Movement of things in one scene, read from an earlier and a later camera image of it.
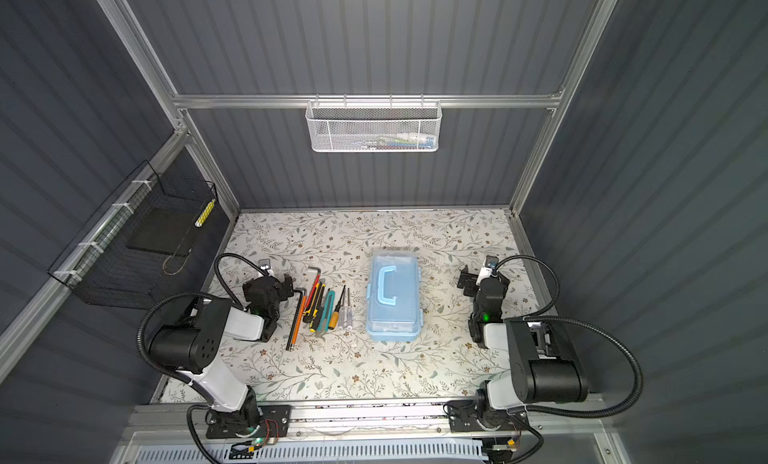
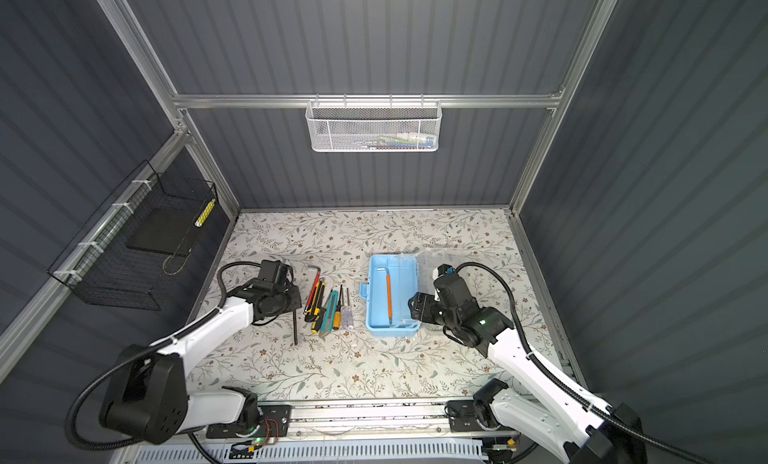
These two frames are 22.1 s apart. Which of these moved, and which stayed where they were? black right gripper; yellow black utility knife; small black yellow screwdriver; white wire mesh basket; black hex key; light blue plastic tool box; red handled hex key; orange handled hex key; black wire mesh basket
Moved: black hex key; orange handled hex key; black right gripper
Stayed: yellow black utility knife; small black yellow screwdriver; light blue plastic tool box; black wire mesh basket; white wire mesh basket; red handled hex key
